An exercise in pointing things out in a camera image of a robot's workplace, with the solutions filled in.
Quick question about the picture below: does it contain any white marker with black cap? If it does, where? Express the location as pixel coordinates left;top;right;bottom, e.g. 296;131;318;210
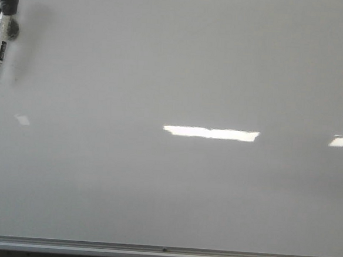
0;0;19;68

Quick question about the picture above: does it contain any white whiteboard surface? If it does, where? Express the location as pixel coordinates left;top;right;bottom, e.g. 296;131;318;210
0;0;343;257

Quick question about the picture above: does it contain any aluminium whiteboard tray rail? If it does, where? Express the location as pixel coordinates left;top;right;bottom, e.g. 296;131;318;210
0;235;314;257

